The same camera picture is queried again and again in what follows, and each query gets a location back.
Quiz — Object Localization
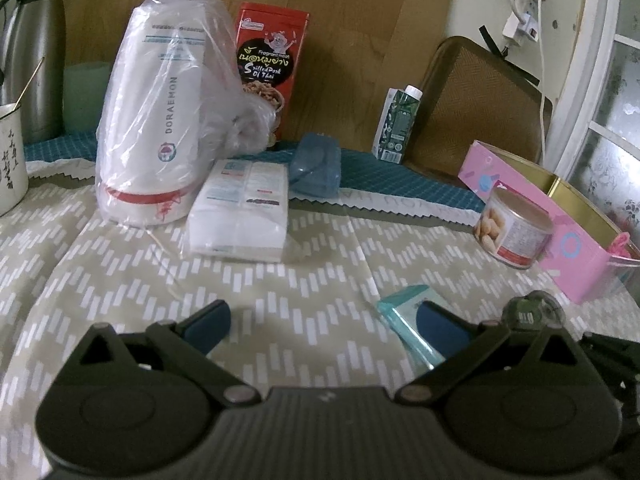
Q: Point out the small teal tissue packet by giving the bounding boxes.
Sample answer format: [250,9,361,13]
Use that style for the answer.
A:
[376,285,466,370]

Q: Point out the blue glasses case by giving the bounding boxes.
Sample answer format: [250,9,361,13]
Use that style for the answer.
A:
[288,132,342,198]

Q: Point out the pink fluffy sock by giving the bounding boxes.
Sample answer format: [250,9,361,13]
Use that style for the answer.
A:
[608,232,632,259]

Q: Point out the pink gold tin box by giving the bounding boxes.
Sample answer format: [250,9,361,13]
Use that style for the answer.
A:
[459,141,639,304]

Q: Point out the round food can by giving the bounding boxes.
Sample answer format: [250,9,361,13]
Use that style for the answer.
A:
[473,183,554,269]

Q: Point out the patterned beige tablecloth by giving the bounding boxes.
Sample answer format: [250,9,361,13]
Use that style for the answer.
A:
[0,169,640,480]

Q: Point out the white tissue pack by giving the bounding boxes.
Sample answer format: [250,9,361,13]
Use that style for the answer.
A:
[184,159,288,262]

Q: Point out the teal mat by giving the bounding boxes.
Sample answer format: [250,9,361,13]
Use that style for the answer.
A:
[25,133,484,212]

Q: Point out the green drink carton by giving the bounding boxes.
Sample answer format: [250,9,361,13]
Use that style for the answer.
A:
[372,84,423,165]

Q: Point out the white enamel mug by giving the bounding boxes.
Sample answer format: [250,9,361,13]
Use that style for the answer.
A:
[0,103,28,216]

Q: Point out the Doraemon cups in plastic bag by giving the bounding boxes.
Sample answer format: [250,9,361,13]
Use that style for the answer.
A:
[96,0,277,226]

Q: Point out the brown woven chair mat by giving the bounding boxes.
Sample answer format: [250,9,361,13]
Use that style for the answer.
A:
[402,36,552,182]

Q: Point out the green cup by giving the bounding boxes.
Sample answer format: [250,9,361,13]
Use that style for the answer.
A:
[63,62,112,134]

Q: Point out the red snack box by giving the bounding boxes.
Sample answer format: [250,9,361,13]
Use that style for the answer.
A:
[235,2,310,148]

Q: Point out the wooden board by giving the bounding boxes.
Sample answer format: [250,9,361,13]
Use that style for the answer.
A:
[64,0,451,152]

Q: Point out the steel thermos jug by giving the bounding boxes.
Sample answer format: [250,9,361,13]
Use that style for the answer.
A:
[1,0,66,145]

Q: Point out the white wall plug adapter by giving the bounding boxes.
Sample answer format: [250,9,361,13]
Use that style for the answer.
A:
[502,0,544,46]

